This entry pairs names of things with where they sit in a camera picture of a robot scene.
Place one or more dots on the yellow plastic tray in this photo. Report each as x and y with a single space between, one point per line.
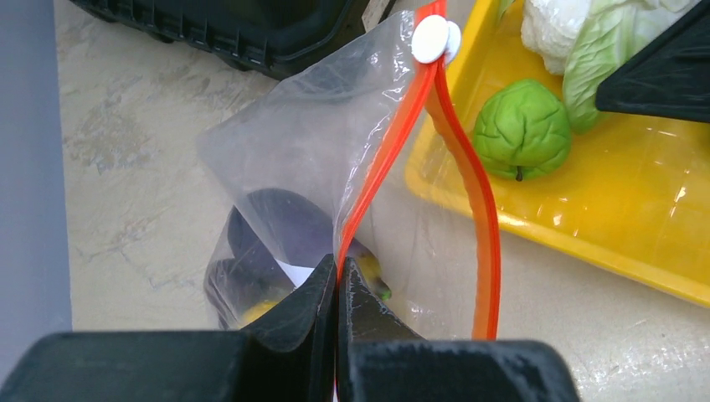
633 195

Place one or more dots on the purple eggplant toy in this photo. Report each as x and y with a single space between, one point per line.
270 246

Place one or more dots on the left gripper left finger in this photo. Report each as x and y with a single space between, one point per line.
285 355

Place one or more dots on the clear zip top bag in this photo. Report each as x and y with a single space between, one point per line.
333 133

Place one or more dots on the black plastic toolbox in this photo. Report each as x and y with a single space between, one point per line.
277 38

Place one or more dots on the yellow corn toy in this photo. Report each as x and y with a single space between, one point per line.
369 267

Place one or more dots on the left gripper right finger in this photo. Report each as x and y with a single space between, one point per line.
379 358

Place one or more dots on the white cauliflower toy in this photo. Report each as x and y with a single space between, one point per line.
586 41

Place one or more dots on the green wrinkled guava toy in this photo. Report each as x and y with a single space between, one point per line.
522 132

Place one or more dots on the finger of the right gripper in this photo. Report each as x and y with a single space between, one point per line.
669 77

